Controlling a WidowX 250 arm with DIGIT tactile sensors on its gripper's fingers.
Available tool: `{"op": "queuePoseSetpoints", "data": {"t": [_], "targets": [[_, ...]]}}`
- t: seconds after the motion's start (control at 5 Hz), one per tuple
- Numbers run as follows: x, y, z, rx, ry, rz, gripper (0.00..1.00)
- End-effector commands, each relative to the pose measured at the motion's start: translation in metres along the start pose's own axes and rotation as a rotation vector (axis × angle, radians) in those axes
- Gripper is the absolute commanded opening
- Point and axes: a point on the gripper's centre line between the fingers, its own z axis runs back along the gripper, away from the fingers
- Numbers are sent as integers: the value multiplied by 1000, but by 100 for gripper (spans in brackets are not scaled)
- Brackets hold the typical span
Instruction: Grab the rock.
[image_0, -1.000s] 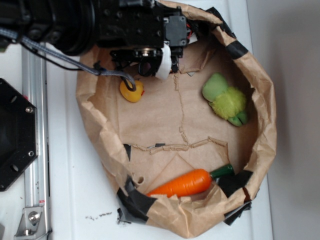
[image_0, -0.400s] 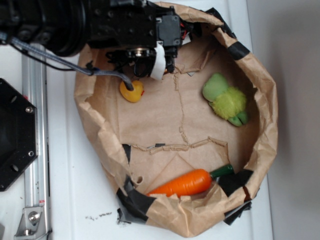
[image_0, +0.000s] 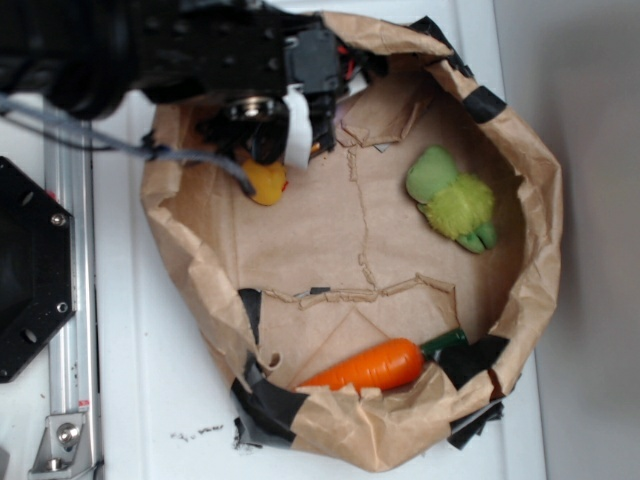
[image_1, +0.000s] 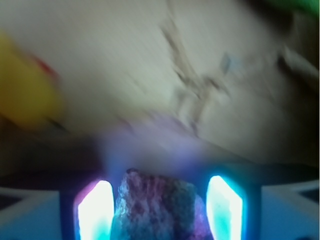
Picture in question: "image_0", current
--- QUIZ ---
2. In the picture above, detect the yellow rubber duck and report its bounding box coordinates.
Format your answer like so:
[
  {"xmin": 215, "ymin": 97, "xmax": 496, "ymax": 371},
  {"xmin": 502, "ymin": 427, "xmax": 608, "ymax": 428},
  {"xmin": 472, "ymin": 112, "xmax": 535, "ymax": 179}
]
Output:
[{"xmin": 242, "ymin": 159, "xmax": 288, "ymax": 206}]

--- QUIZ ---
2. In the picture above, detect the brown paper bag basin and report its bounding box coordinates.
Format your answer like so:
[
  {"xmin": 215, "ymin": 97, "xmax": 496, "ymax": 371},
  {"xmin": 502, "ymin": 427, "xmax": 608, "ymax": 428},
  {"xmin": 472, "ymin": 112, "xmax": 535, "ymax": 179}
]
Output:
[{"xmin": 141, "ymin": 12, "xmax": 563, "ymax": 472}]

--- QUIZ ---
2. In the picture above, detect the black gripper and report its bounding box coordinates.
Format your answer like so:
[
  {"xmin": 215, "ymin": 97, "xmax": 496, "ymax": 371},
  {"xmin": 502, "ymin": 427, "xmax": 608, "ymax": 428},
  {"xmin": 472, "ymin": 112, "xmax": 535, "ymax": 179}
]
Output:
[{"xmin": 134, "ymin": 1, "xmax": 389, "ymax": 168}]

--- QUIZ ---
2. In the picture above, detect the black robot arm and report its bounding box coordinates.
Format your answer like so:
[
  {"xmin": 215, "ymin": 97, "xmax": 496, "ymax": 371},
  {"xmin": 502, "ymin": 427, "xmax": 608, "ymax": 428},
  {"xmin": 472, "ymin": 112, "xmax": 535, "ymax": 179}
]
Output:
[{"xmin": 1, "ymin": 1, "xmax": 388, "ymax": 164}]

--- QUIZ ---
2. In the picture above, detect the aluminium extrusion rail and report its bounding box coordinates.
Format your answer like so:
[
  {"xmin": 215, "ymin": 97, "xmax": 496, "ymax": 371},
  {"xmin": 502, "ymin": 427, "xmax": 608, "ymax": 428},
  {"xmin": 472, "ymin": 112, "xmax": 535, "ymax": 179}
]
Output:
[{"xmin": 29, "ymin": 106, "xmax": 104, "ymax": 479}]

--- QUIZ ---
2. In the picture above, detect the white tray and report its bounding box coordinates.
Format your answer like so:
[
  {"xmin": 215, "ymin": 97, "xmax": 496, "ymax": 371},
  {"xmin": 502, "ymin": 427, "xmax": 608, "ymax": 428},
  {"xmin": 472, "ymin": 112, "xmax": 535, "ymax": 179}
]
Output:
[{"xmin": 93, "ymin": 1, "xmax": 547, "ymax": 479}]

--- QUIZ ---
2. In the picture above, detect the metal corner bracket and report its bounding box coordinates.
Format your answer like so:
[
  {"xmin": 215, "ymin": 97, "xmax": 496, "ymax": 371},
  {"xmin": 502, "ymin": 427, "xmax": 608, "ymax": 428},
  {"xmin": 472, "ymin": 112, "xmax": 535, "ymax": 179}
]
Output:
[{"xmin": 28, "ymin": 412, "xmax": 96, "ymax": 479}]

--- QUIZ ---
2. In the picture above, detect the green plush toy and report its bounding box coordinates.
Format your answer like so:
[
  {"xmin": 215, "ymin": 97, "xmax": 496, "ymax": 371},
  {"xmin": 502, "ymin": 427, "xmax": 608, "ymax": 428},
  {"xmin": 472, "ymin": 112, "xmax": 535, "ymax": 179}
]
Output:
[{"xmin": 405, "ymin": 145, "xmax": 498, "ymax": 254}]

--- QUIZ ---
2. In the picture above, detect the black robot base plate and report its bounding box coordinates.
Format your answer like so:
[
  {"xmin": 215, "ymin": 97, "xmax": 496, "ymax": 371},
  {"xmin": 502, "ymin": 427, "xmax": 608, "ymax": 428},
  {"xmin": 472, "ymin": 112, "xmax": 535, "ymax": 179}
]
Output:
[{"xmin": 1, "ymin": 157, "xmax": 74, "ymax": 384}]

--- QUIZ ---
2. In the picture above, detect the grey cable bundle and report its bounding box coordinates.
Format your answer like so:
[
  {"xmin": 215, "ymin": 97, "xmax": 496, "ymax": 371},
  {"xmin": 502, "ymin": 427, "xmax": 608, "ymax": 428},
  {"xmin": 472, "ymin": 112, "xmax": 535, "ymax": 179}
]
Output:
[{"xmin": 0, "ymin": 94, "xmax": 256, "ymax": 196}]

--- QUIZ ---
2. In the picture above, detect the orange plastic carrot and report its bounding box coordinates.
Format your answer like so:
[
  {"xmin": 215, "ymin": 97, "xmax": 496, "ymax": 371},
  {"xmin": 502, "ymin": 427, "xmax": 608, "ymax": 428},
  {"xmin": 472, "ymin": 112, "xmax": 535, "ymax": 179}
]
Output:
[{"xmin": 300, "ymin": 328, "xmax": 467, "ymax": 392}]

